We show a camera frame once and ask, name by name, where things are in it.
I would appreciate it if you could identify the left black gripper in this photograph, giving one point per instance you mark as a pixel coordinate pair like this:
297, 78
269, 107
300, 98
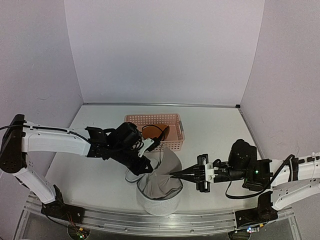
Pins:
139, 169

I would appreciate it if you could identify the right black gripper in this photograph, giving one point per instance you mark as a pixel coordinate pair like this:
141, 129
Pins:
199, 170

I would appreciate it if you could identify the grey bra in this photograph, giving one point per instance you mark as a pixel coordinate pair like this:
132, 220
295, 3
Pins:
159, 185

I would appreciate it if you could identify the orange black bra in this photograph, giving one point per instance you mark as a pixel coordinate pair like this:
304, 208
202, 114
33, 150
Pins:
156, 131

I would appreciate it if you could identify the pink plastic basket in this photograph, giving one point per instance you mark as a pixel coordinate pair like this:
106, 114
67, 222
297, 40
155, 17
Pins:
176, 136

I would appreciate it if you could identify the white mesh laundry bag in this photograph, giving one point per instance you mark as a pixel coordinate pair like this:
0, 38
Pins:
153, 207

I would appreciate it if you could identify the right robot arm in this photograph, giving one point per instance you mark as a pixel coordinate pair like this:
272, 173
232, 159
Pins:
276, 183

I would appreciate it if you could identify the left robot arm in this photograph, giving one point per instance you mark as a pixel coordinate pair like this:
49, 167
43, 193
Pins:
23, 143

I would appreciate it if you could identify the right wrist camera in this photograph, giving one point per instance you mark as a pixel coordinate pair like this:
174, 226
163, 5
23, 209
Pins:
209, 172

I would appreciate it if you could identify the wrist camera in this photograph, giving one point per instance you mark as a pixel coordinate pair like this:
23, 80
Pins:
147, 145
209, 172

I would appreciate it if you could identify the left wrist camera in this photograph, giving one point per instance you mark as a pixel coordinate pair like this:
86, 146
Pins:
147, 145

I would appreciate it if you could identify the aluminium front rail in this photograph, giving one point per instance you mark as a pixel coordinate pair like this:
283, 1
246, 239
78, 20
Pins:
104, 224

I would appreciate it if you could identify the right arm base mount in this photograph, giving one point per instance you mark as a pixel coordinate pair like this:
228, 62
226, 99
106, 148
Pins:
260, 214

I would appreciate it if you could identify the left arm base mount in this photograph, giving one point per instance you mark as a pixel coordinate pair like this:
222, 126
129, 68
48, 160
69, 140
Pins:
62, 211

